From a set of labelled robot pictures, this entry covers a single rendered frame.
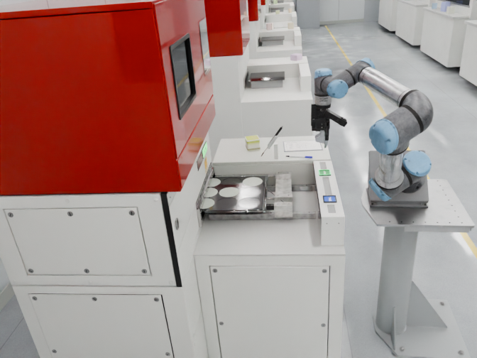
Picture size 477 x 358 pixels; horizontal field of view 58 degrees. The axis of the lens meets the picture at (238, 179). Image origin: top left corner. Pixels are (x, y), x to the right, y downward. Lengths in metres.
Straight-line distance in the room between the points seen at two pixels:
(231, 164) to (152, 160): 0.91
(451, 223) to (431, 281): 1.03
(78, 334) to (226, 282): 0.65
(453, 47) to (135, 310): 7.33
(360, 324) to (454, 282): 0.74
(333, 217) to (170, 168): 0.71
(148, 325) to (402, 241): 1.25
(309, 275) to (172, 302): 0.57
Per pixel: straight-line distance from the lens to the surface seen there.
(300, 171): 2.26
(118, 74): 1.35
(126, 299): 1.78
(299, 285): 1.88
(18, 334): 3.04
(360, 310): 2.76
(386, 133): 1.52
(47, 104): 1.48
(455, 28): 8.28
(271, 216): 2.00
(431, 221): 2.07
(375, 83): 1.77
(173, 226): 1.52
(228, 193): 2.08
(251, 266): 1.83
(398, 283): 2.40
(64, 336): 2.05
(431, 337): 2.68
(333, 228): 1.79
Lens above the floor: 1.88
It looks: 26 degrees down
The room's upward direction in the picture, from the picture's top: 5 degrees counter-clockwise
